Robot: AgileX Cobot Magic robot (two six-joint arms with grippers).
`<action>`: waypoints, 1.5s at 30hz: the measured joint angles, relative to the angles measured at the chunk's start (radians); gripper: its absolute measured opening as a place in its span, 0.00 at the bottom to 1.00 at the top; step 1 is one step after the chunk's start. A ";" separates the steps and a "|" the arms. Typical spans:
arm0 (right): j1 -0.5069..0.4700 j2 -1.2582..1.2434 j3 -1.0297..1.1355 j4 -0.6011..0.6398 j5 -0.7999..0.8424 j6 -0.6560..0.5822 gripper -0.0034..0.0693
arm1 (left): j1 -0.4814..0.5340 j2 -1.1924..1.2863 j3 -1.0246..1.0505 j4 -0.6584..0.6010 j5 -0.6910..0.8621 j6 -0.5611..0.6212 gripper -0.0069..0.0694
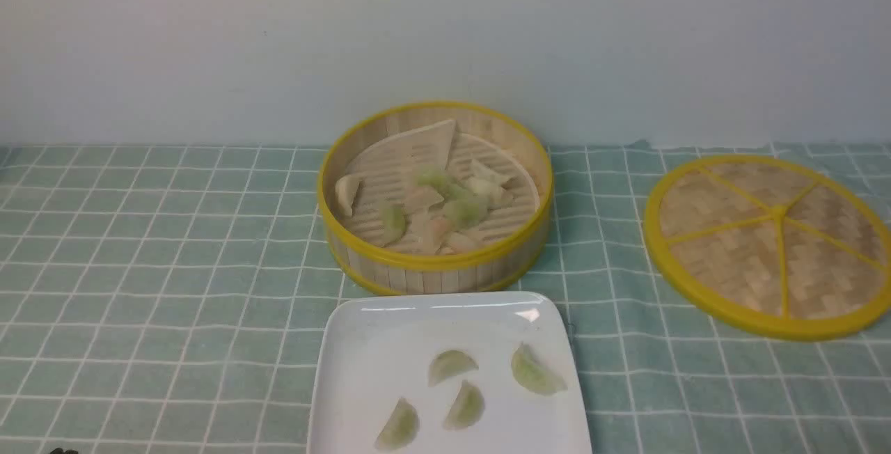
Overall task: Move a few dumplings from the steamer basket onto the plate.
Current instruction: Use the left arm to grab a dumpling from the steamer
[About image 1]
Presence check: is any green dumpling from steamer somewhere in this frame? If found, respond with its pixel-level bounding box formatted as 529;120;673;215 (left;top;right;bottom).
379;203;408;246
442;195;488;230

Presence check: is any green dumpling plate upper middle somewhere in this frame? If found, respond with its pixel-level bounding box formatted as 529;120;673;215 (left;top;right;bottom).
427;350;480;387

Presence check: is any green dumpling plate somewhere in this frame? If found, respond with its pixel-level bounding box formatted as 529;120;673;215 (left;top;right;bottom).
374;398;420;452
427;350;480;387
510;343;567;396
442;379;486;431

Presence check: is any white square plate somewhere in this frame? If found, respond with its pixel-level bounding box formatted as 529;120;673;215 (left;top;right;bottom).
306;292;593;453

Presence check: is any green dumpling plate right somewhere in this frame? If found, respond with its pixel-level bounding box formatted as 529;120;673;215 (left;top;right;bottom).
510;343;567;396

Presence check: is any green dumpling plate centre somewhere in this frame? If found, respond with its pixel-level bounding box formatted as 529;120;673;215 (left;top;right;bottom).
442;379;486;431

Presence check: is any green dumpling plate front left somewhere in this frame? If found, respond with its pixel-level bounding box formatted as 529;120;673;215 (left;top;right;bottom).
374;398;420;452

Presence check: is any yellow-rimmed bamboo steamer basket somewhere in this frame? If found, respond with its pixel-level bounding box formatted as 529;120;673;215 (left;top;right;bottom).
316;101;554;295

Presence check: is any pink dumpling steamer front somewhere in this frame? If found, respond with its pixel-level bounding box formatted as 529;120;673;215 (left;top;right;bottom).
410;214;484;255

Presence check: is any white dumpling steamer middle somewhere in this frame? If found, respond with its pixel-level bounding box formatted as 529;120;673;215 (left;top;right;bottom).
403;185;445;214

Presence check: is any white dumpling steamer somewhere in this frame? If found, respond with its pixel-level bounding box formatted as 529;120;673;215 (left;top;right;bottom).
464;159;514;209
403;185;445;214
334;174;362;218

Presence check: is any green dumpling steamer upper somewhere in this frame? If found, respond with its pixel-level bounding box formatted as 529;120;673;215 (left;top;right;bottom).
411;166;454;194

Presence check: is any white dumpling steamer right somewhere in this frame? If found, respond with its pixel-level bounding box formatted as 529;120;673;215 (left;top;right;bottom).
464;159;514;209

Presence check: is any white dumpling steamer left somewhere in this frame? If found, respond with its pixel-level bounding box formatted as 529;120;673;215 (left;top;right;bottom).
334;174;362;218

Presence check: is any green checked tablecloth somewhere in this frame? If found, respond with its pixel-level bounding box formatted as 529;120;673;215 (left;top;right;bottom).
1;142;890;453

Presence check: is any yellow-rimmed bamboo steamer lid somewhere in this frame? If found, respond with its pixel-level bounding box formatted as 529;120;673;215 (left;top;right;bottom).
642;155;890;341

